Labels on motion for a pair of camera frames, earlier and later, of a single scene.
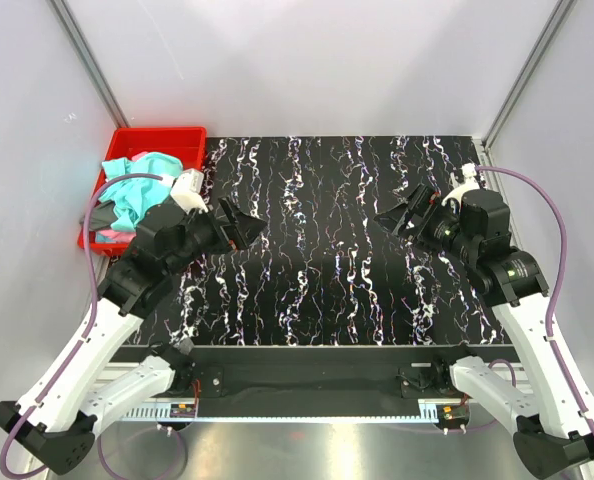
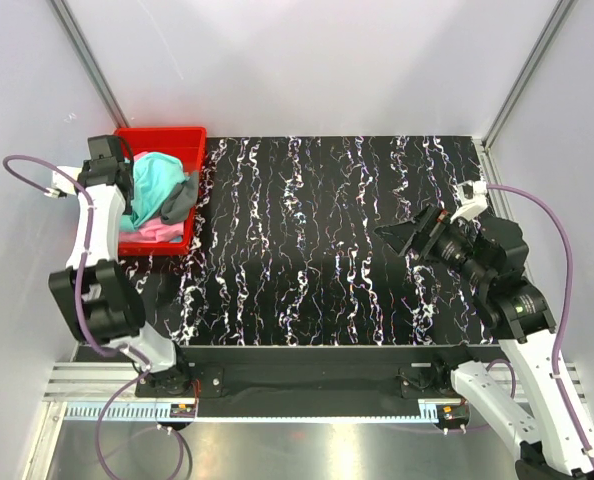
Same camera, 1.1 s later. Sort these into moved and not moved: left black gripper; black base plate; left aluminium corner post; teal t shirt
Moved: left black gripper
Not moved: left aluminium corner post; black base plate; teal t shirt
